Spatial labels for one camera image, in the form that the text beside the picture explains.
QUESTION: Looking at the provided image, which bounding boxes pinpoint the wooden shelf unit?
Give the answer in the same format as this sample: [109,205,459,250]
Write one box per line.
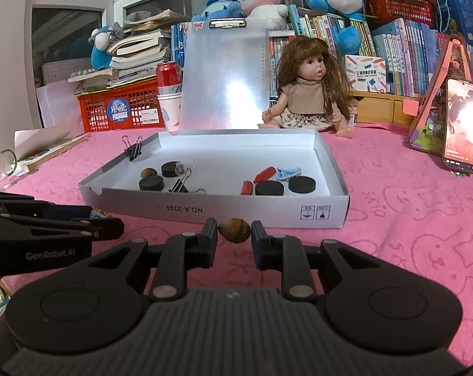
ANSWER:
[349,90,422,128]

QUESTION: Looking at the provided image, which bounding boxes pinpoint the pink rabbit print towel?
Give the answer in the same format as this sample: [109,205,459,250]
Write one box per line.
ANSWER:
[0,123,473,365]

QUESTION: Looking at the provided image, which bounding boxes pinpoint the silver cardboard box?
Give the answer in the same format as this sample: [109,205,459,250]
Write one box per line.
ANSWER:
[78,128,350,230]

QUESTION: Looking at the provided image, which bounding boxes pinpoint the red mesh basket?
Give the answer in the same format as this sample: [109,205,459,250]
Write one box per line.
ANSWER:
[367,0,435,28]

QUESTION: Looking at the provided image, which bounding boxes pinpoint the blue claw hair clip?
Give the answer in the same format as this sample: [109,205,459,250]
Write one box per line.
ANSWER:
[275,166,302,181]

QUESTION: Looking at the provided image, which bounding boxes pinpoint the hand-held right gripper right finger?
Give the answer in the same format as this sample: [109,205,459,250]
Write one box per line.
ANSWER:
[251,220,394,301]

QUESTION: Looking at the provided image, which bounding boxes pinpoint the grey grid board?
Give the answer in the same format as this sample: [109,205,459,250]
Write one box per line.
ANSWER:
[42,56,95,84]

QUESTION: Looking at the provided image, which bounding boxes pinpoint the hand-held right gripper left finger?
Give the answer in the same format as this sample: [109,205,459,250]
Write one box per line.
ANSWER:
[85,218,218,301]

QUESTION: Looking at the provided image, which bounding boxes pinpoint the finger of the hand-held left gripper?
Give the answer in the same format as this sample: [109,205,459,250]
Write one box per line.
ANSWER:
[0,190,92,221]
[0,212,126,243]

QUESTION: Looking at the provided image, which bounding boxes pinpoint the row of shelved books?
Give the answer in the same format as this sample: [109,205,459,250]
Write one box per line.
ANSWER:
[171,3,451,97]

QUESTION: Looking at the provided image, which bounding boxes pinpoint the blue and white plush toy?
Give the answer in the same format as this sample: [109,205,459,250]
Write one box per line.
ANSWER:
[89,25,122,70]

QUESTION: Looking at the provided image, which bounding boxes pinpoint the white box with colourful print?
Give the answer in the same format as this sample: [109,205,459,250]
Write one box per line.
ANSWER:
[345,54,388,95]

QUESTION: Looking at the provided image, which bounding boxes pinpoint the clear plastic clipboard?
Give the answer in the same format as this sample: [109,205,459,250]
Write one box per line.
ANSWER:
[179,18,271,134]

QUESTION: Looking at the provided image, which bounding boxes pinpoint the white paper cup stack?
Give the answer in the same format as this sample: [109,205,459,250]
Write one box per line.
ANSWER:
[156,84,183,132]

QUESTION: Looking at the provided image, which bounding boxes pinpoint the white paper sheets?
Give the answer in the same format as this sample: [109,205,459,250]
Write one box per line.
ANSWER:
[35,82,87,128]

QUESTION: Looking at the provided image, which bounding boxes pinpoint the black round puck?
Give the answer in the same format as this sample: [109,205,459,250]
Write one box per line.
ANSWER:
[139,176,165,193]
[255,180,286,197]
[288,176,319,194]
[160,161,181,178]

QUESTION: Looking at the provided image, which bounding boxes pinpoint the small blue plush toy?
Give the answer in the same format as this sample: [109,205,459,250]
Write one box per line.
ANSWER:
[191,0,245,23]

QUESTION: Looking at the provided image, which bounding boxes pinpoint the pink wooden phone stand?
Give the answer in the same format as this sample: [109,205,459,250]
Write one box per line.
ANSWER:
[408,33,473,156]

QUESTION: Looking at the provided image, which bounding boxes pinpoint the red drink can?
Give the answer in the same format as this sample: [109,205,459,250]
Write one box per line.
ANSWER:
[155,61,182,89]

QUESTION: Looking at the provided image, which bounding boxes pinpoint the smartphone with lit screen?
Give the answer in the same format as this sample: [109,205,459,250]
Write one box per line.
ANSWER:
[443,77,473,175]

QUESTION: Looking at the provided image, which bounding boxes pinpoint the small black binder clip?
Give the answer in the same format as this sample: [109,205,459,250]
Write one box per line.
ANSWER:
[122,135,143,161]

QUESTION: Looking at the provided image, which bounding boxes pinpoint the doll with brown hair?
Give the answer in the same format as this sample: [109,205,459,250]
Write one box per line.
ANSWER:
[258,35,357,139]

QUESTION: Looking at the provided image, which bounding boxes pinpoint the large black binder clip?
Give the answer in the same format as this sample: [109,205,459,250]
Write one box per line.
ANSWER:
[168,168,206,195]

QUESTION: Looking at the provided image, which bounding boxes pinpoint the blue gift bag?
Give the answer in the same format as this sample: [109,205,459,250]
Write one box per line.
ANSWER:
[430,0,473,50]

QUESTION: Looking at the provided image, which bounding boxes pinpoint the pile of stacked books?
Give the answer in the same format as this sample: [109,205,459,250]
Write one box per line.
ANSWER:
[67,9,175,89]

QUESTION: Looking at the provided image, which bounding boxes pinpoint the red plastic crate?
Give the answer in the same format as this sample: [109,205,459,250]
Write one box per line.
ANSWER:
[77,82,167,133]

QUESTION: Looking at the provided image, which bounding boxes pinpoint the open book with paper cover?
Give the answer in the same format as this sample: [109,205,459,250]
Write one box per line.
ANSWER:
[14,135,87,174]

